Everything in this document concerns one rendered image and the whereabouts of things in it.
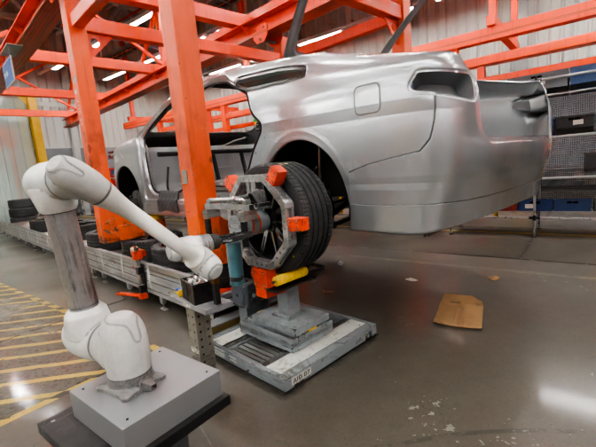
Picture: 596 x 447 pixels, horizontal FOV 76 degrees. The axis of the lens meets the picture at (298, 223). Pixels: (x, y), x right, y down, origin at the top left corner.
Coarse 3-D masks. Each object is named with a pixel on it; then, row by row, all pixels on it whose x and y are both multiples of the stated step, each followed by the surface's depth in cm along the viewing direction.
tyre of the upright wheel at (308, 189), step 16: (288, 176) 207; (304, 176) 213; (288, 192) 207; (304, 192) 205; (320, 192) 213; (304, 208) 202; (320, 208) 210; (320, 224) 210; (304, 240) 205; (320, 240) 214; (288, 256) 216; (304, 256) 212; (320, 256) 229
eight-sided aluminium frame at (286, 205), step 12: (240, 180) 222; (252, 180) 215; (264, 180) 207; (240, 192) 231; (276, 192) 202; (288, 204) 200; (228, 216) 238; (288, 216) 201; (240, 240) 240; (288, 240) 202; (252, 252) 235; (288, 252) 210; (252, 264) 228; (264, 264) 220; (276, 264) 213
